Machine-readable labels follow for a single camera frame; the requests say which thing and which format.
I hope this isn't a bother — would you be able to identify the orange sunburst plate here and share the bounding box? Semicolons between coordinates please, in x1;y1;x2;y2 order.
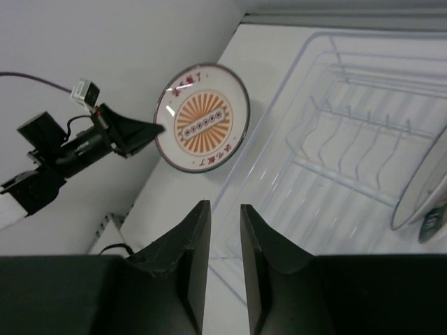
154;63;251;174

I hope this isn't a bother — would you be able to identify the white plate thin green rim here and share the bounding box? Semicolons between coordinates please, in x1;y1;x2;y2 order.
390;129;446;230

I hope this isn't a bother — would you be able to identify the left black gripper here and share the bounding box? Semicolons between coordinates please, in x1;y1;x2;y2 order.
17;103;165;178

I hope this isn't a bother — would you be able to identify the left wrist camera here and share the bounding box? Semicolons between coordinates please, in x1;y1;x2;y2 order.
70;78;100;111

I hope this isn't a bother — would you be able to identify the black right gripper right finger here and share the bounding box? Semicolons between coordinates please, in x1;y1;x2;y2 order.
240;204;446;334

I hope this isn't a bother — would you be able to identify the green rim lettered plate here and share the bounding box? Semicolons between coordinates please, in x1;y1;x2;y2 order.
418;169;446;244

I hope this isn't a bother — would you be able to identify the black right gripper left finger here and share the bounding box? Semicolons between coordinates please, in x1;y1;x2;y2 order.
1;200;211;334

